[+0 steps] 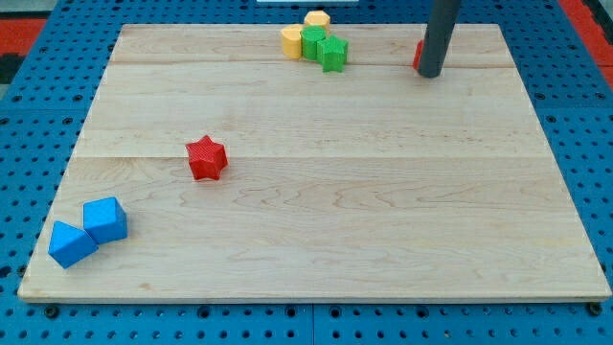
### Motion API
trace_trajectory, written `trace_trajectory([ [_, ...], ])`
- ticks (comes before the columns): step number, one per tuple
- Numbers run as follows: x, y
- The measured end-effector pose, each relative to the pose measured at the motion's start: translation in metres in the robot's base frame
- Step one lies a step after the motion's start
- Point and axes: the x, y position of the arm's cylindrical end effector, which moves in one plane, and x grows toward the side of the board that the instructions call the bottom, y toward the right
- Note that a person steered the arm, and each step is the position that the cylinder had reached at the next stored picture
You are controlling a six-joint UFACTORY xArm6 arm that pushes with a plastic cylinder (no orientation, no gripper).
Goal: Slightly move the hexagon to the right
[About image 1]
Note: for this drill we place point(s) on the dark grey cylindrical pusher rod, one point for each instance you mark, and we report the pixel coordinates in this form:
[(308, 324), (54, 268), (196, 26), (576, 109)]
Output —
[(437, 37)]

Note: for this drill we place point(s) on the red star block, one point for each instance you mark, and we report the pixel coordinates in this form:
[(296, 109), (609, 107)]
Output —
[(206, 158)]

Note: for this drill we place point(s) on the green cylinder block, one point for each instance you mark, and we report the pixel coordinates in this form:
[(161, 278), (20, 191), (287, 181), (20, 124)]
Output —
[(310, 36)]

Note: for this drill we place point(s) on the yellow hexagon block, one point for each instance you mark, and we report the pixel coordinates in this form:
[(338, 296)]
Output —
[(317, 18)]

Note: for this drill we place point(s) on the red block behind rod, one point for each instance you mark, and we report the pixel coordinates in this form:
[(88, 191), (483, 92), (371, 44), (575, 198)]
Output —
[(417, 55)]

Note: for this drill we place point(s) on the blue triangular block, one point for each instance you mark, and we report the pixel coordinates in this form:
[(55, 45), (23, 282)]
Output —
[(69, 244)]

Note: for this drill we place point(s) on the light wooden board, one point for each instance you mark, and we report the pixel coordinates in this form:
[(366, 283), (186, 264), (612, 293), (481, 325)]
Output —
[(372, 185)]

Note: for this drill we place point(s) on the green star block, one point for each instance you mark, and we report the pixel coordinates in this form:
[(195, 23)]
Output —
[(332, 53)]

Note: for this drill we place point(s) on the blue cube block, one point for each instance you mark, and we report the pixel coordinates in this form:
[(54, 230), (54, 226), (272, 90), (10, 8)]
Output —
[(105, 220)]

